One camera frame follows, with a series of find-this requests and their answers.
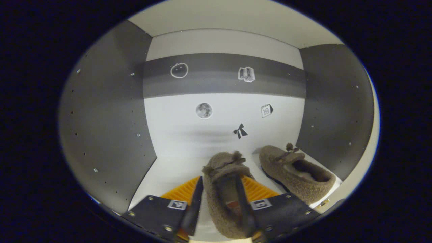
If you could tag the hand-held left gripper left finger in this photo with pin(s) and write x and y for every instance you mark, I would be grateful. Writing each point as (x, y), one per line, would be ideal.
(195, 209)

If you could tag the brown fuzzy shoe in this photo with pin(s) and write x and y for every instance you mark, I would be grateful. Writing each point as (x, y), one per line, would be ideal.
(303, 189)
(216, 202)

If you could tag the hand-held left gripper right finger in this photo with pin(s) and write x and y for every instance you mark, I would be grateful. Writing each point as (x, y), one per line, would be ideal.
(248, 216)

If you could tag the white shoe cabinet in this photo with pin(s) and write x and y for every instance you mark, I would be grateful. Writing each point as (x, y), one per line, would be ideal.
(219, 118)

